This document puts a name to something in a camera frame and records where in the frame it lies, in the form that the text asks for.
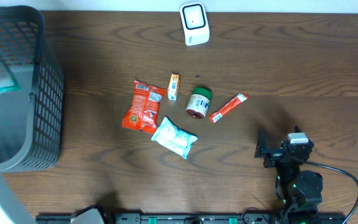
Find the red stick sachet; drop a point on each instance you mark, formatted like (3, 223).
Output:
(228, 107)

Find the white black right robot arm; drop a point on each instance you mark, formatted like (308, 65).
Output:
(300, 190)

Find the red snack bag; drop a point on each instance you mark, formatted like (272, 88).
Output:
(143, 113)

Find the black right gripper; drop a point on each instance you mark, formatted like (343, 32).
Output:
(275, 155)

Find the grey plastic shopping basket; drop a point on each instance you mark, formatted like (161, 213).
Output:
(30, 118)

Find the white barcode scanner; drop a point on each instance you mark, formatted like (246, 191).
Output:
(195, 23)

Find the light teal tissue pack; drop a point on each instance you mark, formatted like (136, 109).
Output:
(177, 140)

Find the green lid white jar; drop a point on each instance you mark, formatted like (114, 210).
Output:
(199, 102)

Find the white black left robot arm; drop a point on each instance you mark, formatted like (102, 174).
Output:
(13, 212)

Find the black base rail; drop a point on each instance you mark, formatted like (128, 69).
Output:
(136, 218)

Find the small orange white box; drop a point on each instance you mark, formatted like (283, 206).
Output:
(173, 87)

